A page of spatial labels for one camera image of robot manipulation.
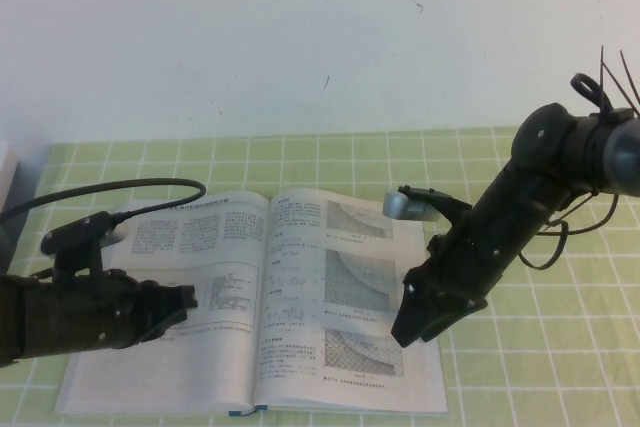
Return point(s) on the green checked tablecloth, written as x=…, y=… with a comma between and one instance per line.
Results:
x=300, y=162

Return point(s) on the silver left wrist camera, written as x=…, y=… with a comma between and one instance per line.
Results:
x=120, y=234

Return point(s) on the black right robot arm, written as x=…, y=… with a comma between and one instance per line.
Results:
x=600, y=152

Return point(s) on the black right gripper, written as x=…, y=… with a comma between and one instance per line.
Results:
x=480, y=237

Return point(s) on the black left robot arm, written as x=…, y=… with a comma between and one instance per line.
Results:
x=10, y=317

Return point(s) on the white board with beige edge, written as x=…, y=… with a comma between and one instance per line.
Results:
x=6, y=172

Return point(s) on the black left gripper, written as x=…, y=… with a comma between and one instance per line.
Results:
x=80, y=312

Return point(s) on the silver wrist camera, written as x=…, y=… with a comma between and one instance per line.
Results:
x=120, y=234
x=400, y=207

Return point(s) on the black zip tie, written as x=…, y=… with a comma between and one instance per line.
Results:
x=629, y=74
x=606, y=82

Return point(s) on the white hardcover book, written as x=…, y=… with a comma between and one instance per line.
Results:
x=300, y=372

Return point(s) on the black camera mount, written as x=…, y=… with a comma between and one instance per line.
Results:
x=75, y=237
x=450, y=207

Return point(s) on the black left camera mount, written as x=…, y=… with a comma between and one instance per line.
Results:
x=75, y=237

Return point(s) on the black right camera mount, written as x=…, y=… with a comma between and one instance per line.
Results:
x=450, y=207

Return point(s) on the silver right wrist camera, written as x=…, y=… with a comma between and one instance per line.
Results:
x=400, y=207

